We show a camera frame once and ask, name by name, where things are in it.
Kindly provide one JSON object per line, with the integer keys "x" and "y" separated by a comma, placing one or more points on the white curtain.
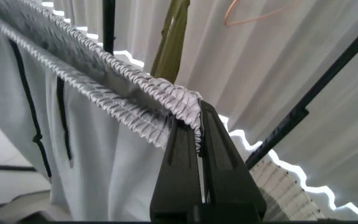
{"x": 291, "y": 77}

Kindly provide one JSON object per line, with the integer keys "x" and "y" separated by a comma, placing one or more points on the white laundry basket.
{"x": 284, "y": 193}

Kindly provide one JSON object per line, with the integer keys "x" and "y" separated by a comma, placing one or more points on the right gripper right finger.
{"x": 228, "y": 180}

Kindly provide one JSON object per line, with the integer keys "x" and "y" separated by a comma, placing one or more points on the pale grey shorts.
{"x": 104, "y": 174}

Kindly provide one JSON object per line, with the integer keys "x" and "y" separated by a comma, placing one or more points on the black clothes rack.
{"x": 109, "y": 28}

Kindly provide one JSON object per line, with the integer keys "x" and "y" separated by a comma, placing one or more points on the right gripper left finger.
{"x": 176, "y": 180}

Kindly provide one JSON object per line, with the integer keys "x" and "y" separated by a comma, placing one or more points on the green long-sleeved shirt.
{"x": 171, "y": 46}

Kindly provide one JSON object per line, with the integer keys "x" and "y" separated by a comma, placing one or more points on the pink clothes hanger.
{"x": 225, "y": 18}

